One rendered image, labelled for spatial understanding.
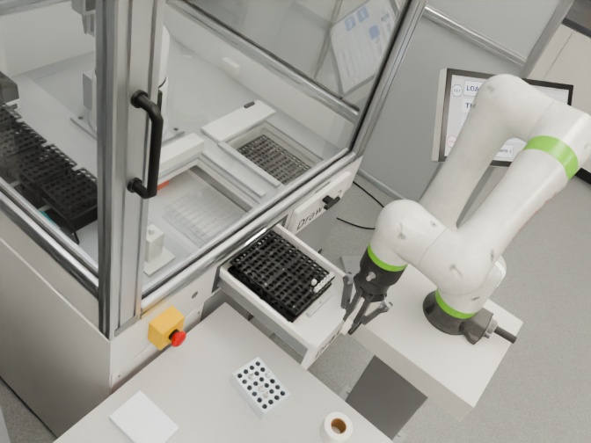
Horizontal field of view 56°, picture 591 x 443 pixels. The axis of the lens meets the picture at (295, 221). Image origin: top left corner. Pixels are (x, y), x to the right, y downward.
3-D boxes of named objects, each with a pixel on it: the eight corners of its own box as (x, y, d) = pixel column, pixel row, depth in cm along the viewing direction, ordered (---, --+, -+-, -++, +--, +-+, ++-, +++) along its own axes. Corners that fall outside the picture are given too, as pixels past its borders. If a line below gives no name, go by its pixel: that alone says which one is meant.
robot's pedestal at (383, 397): (405, 436, 221) (499, 330, 169) (367, 495, 201) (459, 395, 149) (346, 386, 230) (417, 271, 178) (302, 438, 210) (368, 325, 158)
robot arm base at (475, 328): (514, 331, 158) (525, 319, 154) (501, 367, 148) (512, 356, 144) (433, 284, 165) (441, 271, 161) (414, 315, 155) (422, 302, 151)
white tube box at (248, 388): (287, 401, 136) (290, 394, 133) (261, 421, 131) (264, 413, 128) (255, 363, 141) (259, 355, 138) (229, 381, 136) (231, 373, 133)
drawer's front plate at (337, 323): (365, 305, 155) (379, 280, 148) (304, 371, 136) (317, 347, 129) (361, 301, 156) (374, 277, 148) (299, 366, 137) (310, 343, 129)
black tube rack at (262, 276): (328, 291, 153) (335, 276, 149) (289, 329, 142) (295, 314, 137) (267, 244, 160) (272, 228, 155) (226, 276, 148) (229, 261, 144)
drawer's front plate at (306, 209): (341, 197, 185) (352, 172, 177) (288, 239, 166) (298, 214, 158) (337, 194, 186) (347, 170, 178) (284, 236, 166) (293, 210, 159)
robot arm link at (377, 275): (418, 254, 120) (383, 228, 122) (391, 283, 112) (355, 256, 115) (407, 271, 124) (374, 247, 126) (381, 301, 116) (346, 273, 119)
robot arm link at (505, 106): (404, 231, 162) (500, 61, 133) (451, 265, 156) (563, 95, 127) (383, 246, 153) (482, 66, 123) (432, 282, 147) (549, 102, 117)
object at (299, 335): (359, 301, 154) (366, 287, 149) (304, 359, 137) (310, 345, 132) (251, 219, 166) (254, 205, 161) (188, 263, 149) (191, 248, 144)
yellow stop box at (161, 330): (184, 335, 133) (187, 317, 128) (162, 353, 128) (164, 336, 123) (169, 321, 134) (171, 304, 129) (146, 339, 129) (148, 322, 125)
